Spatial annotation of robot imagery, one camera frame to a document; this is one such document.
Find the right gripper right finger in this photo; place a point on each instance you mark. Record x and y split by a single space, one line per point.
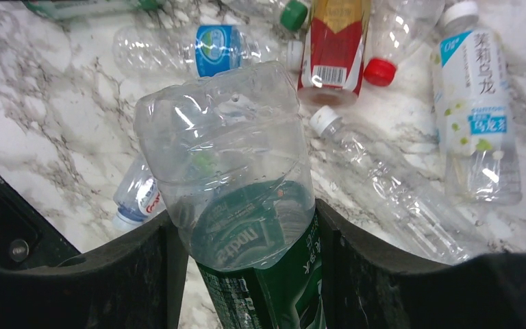
369 283

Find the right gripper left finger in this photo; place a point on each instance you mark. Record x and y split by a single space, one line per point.
134 281

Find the blue cap clear bottle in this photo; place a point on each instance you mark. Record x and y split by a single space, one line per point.
137 197

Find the dark green label bottle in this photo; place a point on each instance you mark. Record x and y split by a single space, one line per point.
230 159

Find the blue label clear bottle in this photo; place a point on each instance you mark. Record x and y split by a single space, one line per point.
200 50

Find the crushed clear white-cap bottle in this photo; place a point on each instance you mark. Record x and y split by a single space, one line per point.
376 176

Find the white blue label tea bottle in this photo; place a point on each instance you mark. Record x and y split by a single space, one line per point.
473 112

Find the red yellow label juice bottle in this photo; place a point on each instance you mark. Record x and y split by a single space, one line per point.
333 58

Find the red label clear bottle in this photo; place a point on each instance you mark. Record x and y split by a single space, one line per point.
398 29

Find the green cap clear bottle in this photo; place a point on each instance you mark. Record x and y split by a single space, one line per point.
289 14

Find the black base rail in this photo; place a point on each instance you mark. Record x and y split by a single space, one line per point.
27 239

